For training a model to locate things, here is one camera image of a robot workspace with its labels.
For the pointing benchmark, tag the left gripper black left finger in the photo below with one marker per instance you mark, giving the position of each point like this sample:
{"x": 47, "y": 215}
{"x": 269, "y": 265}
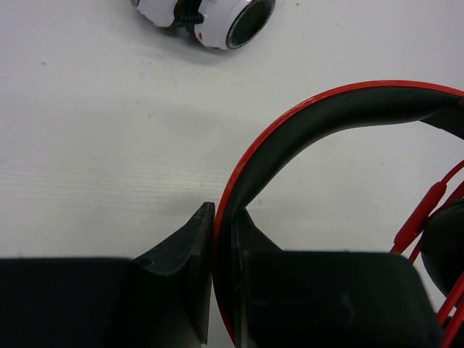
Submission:
{"x": 158, "y": 299}

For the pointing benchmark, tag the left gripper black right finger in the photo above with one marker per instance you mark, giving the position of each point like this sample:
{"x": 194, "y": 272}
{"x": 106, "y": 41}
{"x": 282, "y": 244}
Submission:
{"x": 325, "y": 299}

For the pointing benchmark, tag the red black headphones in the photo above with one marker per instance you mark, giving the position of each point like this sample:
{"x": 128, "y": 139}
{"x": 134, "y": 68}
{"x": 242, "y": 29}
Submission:
{"x": 378, "y": 102}

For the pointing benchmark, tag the white black headphones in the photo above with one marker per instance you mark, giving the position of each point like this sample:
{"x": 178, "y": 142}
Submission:
{"x": 217, "y": 24}

